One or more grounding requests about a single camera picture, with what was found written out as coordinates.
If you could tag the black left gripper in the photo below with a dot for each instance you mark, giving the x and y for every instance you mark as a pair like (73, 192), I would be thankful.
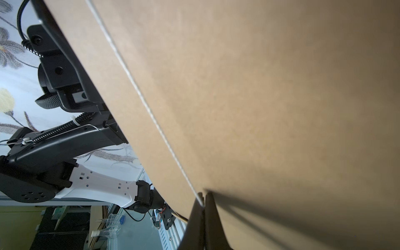
(62, 78)

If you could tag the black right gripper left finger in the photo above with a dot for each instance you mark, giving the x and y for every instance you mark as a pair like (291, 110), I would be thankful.
(194, 236)

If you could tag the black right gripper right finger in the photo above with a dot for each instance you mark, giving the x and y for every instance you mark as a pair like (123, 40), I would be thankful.
(215, 238)

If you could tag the brown kraft file bag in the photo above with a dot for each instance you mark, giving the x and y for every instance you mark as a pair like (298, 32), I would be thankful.
(288, 111)

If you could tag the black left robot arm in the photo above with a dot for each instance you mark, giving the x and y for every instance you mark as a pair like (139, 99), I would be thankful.
(42, 165)

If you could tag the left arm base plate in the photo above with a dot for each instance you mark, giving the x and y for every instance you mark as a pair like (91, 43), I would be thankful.
(164, 210)

